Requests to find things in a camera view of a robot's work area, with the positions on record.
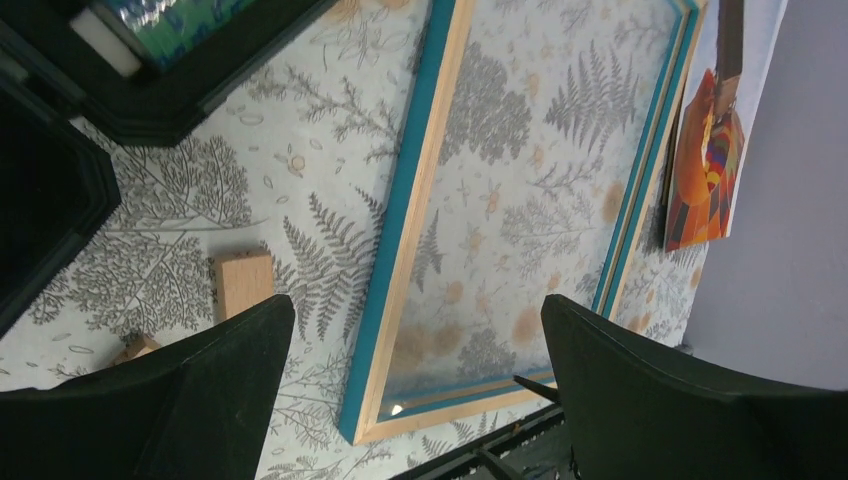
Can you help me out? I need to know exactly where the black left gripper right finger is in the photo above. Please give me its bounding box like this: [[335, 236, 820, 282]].
[[541, 294, 847, 479]]

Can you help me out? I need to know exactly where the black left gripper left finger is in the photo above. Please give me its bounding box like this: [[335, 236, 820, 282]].
[[1, 294, 296, 479]]

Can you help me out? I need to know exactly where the hot air balloon photo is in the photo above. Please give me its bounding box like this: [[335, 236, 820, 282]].
[[664, 0, 787, 252]]

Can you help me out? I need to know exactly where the wooden picture frame blue edge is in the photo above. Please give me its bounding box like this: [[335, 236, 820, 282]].
[[338, 1, 707, 445]]

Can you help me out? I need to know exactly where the small wooden block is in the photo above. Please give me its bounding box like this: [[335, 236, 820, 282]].
[[108, 335, 160, 367], [213, 250, 274, 323]]

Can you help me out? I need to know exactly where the floral patterned table mat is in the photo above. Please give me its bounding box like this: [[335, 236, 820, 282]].
[[1, 1, 703, 479]]

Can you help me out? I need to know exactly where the black poker chip case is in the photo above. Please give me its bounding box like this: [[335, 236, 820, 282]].
[[1, 1, 329, 331]]

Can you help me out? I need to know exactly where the blue green poker chip stack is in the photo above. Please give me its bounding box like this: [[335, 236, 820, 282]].
[[69, 0, 260, 77]]

